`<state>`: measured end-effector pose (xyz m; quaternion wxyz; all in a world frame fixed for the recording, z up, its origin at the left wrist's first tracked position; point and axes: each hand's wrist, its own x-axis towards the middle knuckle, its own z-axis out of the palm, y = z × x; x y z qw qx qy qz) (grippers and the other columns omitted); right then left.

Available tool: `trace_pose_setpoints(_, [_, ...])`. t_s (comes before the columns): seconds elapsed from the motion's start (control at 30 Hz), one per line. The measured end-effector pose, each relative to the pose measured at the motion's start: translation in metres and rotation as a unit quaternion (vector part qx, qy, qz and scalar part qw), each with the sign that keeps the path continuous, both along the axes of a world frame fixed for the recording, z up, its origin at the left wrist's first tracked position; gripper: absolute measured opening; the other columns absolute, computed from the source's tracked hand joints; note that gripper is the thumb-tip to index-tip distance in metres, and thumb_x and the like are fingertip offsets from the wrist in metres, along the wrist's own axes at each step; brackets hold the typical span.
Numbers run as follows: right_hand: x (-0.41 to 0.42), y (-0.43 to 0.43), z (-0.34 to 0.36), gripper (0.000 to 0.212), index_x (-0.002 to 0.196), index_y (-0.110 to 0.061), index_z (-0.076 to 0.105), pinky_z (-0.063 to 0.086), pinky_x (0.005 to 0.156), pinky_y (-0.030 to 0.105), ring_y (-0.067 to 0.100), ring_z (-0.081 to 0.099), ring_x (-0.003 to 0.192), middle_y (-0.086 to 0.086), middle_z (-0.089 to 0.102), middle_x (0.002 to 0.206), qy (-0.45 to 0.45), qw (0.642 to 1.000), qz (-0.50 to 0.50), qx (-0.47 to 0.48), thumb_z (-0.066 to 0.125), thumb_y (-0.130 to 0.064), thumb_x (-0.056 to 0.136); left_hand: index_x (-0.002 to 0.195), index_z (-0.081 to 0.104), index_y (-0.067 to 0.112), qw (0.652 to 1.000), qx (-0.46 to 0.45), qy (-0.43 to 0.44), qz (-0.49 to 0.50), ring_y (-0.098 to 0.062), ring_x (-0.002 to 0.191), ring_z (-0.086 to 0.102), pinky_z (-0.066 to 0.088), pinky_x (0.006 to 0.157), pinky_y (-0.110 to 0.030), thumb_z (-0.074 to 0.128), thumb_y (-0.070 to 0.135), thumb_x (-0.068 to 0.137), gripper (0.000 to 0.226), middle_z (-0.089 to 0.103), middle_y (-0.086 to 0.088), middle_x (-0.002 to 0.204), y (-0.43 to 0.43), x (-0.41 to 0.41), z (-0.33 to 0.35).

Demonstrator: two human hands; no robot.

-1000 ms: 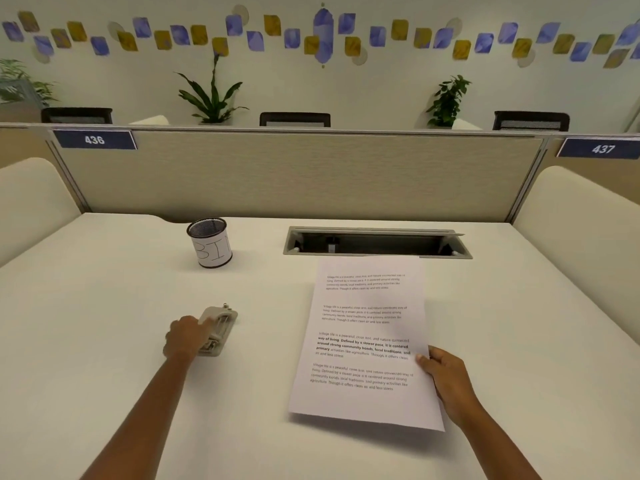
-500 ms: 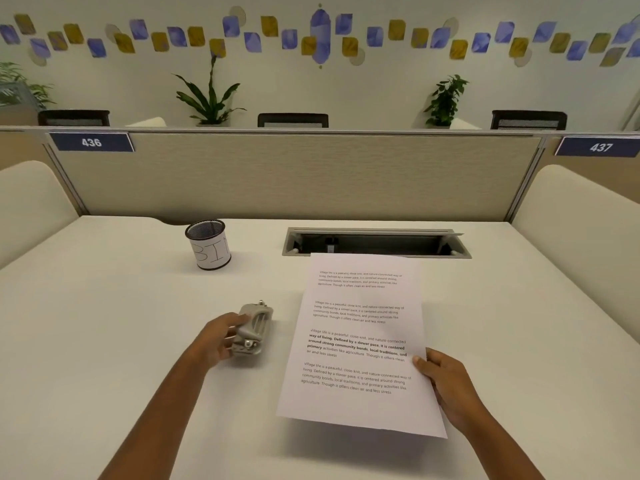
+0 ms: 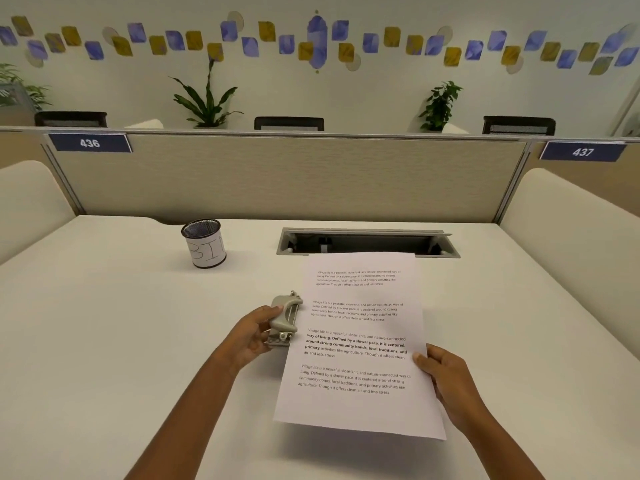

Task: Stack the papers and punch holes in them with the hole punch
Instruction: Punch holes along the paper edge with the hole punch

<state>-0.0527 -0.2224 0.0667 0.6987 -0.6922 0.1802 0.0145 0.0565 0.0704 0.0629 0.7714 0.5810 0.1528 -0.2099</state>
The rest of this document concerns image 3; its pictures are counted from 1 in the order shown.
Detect person's left hand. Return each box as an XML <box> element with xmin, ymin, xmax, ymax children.
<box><xmin>226</xmin><ymin>305</ymin><xmax>285</xmax><ymax>371</ymax></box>

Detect person's right hand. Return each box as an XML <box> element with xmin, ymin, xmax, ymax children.
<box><xmin>412</xmin><ymin>344</ymin><xmax>485</xmax><ymax>431</ymax></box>

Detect grey metal hole punch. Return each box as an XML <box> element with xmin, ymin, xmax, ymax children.
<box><xmin>264</xmin><ymin>291</ymin><xmax>305</xmax><ymax>348</ymax></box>

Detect white printed paper sheet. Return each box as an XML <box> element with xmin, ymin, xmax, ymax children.
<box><xmin>273</xmin><ymin>252</ymin><xmax>448</xmax><ymax>441</ymax></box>

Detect person's right forearm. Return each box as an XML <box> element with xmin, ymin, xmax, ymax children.
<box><xmin>446</xmin><ymin>397</ymin><xmax>547</xmax><ymax>480</ymax></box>

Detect person's left forearm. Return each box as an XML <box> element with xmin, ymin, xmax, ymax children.
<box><xmin>124</xmin><ymin>337</ymin><xmax>250</xmax><ymax>480</ymax></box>

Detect black mesh pen cup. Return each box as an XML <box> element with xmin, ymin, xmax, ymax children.
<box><xmin>181</xmin><ymin>219</ymin><xmax>224</xmax><ymax>270</ymax></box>

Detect beige desk partition panel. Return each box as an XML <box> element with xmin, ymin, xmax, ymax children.
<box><xmin>0</xmin><ymin>126</ymin><xmax>640</xmax><ymax>226</ymax></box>

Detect black office chair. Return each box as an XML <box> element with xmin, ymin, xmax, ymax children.
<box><xmin>482</xmin><ymin>116</ymin><xmax>557</xmax><ymax>136</ymax></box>
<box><xmin>34</xmin><ymin>111</ymin><xmax>109</xmax><ymax>129</ymax></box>
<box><xmin>253</xmin><ymin>116</ymin><xmax>325</xmax><ymax>132</ymax></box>

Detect white curved side divider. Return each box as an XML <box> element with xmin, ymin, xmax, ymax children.
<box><xmin>499</xmin><ymin>168</ymin><xmax>640</xmax><ymax>361</ymax></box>
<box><xmin>0</xmin><ymin>161</ymin><xmax>79</xmax><ymax>266</ymax></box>

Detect tall long-leaf potted plant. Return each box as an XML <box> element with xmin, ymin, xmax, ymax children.
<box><xmin>169</xmin><ymin>54</ymin><xmax>245</xmax><ymax>130</ymax></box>

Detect blue desk number sign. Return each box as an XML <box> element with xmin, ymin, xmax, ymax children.
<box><xmin>538</xmin><ymin>141</ymin><xmax>628</xmax><ymax>162</ymax></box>
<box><xmin>47</xmin><ymin>133</ymin><xmax>134</xmax><ymax>154</ymax></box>

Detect small bushy potted plant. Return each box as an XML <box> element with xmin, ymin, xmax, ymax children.
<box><xmin>418</xmin><ymin>81</ymin><xmax>464</xmax><ymax>133</ymax></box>

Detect feathery green potted plant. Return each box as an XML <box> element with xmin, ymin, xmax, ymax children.
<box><xmin>0</xmin><ymin>63</ymin><xmax>52</xmax><ymax>113</ymax></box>

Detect grey desk cable box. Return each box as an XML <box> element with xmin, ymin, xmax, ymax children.
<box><xmin>276</xmin><ymin>227</ymin><xmax>460</xmax><ymax>259</ymax></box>

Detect row of blue yellow wall decals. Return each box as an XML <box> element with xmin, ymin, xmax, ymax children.
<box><xmin>0</xmin><ymin>10</ymin><xmax>640</xmax><ymax>76</ymax></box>

